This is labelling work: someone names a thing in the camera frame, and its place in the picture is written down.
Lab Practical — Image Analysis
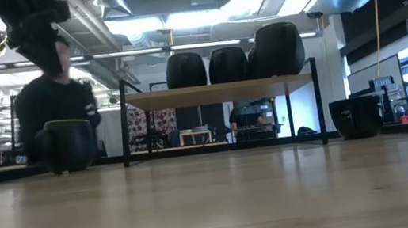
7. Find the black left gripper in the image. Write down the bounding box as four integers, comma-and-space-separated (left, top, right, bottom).
0, 0, 75, 51

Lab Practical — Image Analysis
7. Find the black mug yellow inside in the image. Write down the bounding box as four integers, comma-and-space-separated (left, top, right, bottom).
32, 115, 100, 178

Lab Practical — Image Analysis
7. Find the black mug dark inside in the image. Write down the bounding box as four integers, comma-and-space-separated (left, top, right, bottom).
327, 93, 386, 143
162, 49, 209, 91

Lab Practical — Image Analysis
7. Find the black mug green inside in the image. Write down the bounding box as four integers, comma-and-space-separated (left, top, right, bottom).
204, 44, 251, 86

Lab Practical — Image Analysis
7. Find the black mug red inside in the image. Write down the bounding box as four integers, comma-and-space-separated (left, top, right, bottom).
242, 18, 309, 82

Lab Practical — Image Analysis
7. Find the person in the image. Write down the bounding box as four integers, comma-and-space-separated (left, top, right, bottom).
227, 103, 272, 143
5, 32, 107, 168

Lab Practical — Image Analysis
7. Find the small wooden table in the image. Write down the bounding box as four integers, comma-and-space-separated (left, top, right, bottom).
177, 126, 214, 149

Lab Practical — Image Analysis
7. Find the black equipment cart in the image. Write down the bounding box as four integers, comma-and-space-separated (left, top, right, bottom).
231, 95, 285, 145

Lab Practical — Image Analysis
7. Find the black dome object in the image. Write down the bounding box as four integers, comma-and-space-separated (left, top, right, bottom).
296, 124, 318, 137

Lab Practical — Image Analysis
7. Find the grey partition panel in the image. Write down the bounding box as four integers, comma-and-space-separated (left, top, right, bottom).
344, 53, 406, 97

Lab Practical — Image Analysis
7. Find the black equipment rack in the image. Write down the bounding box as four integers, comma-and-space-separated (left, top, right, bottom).
367, 73, 408, 127

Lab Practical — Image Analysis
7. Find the black metal gantry frame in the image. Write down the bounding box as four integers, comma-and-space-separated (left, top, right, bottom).
4, 94, 27, 158

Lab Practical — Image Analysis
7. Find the wooden shelf black metal frame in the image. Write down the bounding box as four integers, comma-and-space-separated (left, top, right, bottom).
112, 52, 330, 173

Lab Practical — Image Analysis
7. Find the yellow hanging cable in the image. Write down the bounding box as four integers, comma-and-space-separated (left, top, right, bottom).
366, 0, 395, 78

